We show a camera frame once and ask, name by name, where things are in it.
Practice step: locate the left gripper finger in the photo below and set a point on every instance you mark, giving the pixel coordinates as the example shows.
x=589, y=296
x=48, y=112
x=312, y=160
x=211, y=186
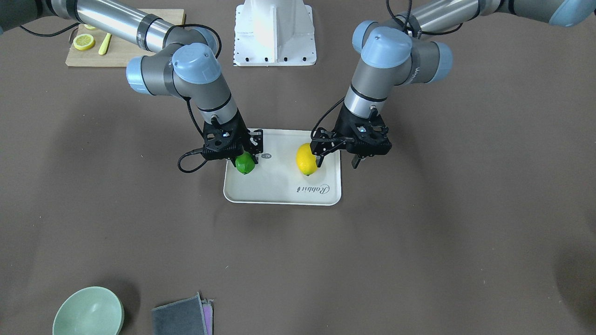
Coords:
x=356, y=161
x=324, y=143

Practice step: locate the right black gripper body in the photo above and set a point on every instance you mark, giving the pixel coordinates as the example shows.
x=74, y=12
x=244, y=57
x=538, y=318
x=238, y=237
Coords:
x=241, y=130

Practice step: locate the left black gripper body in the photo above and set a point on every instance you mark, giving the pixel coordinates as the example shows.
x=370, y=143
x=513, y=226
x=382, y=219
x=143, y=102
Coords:
x=343, y=124

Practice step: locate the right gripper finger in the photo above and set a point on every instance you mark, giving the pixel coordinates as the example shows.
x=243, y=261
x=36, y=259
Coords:
x=256, y=147

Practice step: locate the yellow lemon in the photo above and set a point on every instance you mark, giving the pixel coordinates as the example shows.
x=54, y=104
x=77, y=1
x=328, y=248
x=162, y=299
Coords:
x=305, y=160

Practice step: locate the green lime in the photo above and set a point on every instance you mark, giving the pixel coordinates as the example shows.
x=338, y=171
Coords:
x=245, y=163

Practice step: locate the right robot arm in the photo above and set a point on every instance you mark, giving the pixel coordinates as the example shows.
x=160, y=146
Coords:
x=183, y=64

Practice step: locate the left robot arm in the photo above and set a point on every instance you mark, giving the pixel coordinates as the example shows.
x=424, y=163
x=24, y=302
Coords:
x=393, y=53

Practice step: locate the white rabbit tray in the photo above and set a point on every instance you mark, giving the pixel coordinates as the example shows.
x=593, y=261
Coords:
x=276, y=179

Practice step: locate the wooden cutting board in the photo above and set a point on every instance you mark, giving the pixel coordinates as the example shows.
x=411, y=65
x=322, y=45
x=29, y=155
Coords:
x=121, y=42

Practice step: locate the purple cloth under grey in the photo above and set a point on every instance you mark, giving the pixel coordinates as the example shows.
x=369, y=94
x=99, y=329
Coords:
x=208, y=312

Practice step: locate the lemon slice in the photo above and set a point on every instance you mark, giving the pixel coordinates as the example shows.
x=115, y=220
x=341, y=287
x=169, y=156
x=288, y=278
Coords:
x=83, y=42

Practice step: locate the grey folded cloth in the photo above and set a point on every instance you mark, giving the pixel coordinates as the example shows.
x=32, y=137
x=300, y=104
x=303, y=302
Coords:
x=184, y=317

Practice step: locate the mint green bowl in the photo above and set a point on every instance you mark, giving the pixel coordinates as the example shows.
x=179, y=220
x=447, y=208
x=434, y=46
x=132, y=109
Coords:
x=90, y=311

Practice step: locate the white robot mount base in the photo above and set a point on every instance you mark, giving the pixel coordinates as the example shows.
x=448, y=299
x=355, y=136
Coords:
x=274, y=33

